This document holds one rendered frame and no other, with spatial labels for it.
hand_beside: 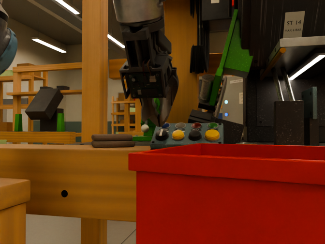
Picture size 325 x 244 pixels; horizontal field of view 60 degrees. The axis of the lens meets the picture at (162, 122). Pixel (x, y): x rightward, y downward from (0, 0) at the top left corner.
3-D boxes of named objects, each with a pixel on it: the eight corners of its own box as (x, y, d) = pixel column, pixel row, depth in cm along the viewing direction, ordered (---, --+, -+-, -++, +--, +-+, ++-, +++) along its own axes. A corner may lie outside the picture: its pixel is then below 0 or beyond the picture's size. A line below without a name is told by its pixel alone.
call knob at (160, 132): (167, 140, 58) (166, 135, 58) (155, 140, 59) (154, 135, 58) (169, 133, 61) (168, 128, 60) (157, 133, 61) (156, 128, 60)
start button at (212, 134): (219, 141, 56) (219, 136, 55) (204, 141, 57) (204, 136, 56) (219, 132, 58) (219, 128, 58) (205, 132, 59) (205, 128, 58)
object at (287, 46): (368, 48, 55) (367, 32, 55) (279, 53, 58) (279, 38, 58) (308, 81, 93) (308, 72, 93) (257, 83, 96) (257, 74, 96)
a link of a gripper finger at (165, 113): (155, 139, 53) (148, 97, 48) (161, 122, 58) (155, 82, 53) (171, 140, 53) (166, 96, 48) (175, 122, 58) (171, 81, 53)
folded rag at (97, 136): (129, 145, 75) (130, 133, 75) (135, 147, 67) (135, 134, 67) (91, 145, 72) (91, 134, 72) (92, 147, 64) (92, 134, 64)
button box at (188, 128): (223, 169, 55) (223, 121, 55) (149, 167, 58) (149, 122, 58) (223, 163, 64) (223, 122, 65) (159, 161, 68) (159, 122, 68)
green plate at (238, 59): (244, 89, 76) (265, 13, 76) (214, 82, 78) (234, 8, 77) (241, 94, 87) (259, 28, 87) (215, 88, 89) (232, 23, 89)
